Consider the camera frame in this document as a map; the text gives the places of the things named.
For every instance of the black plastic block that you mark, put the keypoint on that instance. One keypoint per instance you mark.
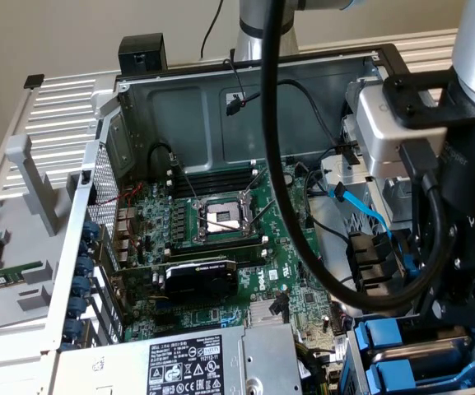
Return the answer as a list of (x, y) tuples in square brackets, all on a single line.
[(142, 49)]

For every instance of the green Dell motherboard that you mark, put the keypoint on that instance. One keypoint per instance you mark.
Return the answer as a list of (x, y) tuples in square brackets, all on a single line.
[(274, 247)]

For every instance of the hard drive in blue caddy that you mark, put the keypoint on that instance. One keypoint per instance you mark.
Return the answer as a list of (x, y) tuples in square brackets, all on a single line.
[(358, 366)]

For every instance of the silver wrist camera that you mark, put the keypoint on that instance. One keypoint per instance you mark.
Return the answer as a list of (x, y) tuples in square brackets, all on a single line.
[(385, 131)]

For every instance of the thin steel locking lever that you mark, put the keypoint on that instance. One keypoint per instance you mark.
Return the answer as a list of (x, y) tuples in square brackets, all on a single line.
[(263, 215), (188, 183), (255, 182)]

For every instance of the black graphics card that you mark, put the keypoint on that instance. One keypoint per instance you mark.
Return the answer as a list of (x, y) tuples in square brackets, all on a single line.
[(204, 282)]

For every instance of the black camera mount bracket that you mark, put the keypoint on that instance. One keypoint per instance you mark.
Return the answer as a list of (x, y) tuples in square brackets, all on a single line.
[(426, 111)]

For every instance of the open metal PC case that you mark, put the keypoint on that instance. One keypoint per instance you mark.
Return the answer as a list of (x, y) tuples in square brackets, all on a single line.
[(187, 140)]

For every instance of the installed green RAM stick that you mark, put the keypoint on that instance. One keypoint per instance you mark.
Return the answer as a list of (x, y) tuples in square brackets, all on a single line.
[(212, 248)]

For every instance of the blue plastic disk carrier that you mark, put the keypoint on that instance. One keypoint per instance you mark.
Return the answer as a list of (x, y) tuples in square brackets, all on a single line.
[(387, 375)]

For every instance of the silver chipset heatsink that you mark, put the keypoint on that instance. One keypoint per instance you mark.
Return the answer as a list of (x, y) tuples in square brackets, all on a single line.
[(257, 314)]

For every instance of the open CPU socket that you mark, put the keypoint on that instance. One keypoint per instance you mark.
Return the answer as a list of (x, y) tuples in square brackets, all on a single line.
[(220, 214)]

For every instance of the grey power supply unit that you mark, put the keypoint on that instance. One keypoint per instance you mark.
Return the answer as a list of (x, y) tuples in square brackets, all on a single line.
[(262, 349)]

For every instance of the black RAM slot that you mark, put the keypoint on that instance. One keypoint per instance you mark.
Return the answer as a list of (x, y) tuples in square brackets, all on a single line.
[(212, 187), (212, 177)]

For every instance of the grey plastic parts rack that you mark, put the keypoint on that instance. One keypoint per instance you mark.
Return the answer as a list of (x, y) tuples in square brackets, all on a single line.
[(23, 255)]

